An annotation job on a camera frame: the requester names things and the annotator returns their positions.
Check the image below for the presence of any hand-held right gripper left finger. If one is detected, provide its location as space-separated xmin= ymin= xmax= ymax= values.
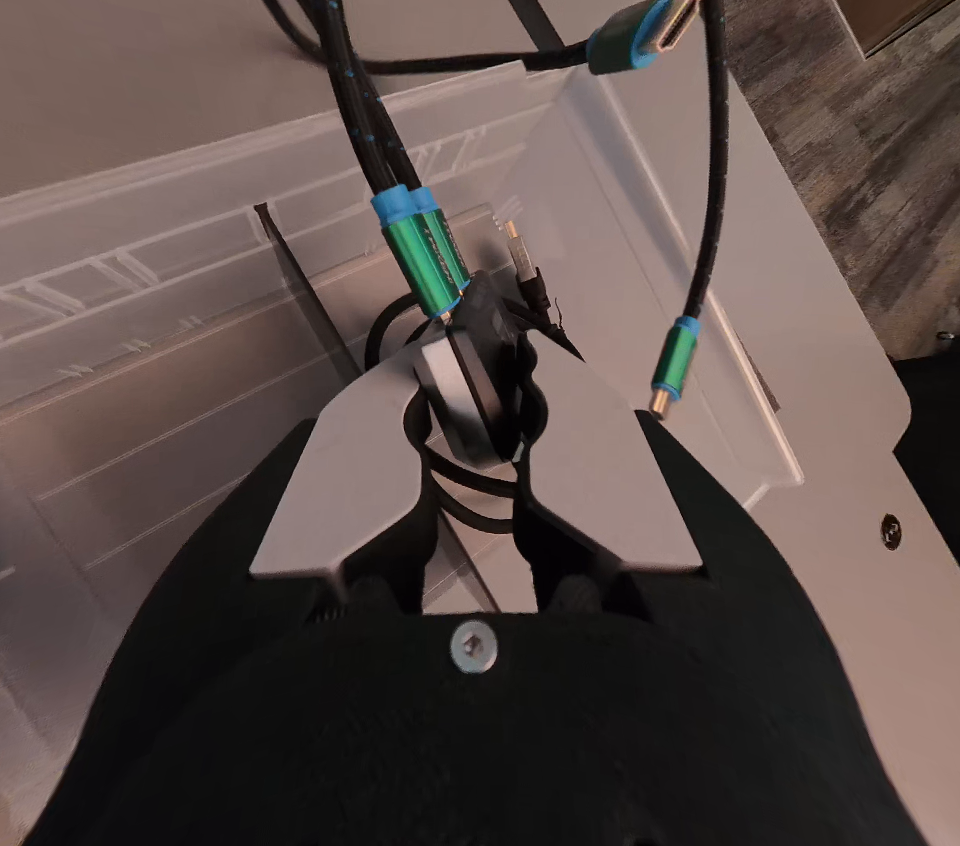
xmin=248 ymin=341 xmax=447 ymax=616

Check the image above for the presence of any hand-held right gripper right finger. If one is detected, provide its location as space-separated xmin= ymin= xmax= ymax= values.
xmin=514 ymin=329 xmax=715 ymax=613

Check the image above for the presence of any black braided HDMI cable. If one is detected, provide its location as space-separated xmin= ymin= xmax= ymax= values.
xmin=296 ymin=0 xmax=732 ymax=421
xmin=231 ymin=0 xmax=704 ymax=322

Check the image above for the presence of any black HDMI switch box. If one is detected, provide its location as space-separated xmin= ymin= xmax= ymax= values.
xmin=418 ymin=269 xmax=543 ymax=466

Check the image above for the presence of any clear plastic storage bin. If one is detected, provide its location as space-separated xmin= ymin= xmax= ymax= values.
xmin=0 ymin=60 xmax=805 ymax=787

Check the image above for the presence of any black chair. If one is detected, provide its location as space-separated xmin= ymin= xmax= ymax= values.
xmin=891 ymin=335 xmax=960 ymax=646

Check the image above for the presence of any thin black USB cable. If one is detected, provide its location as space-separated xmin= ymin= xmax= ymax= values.
xmin=365 ymin=218 xmax=588 ymax=536

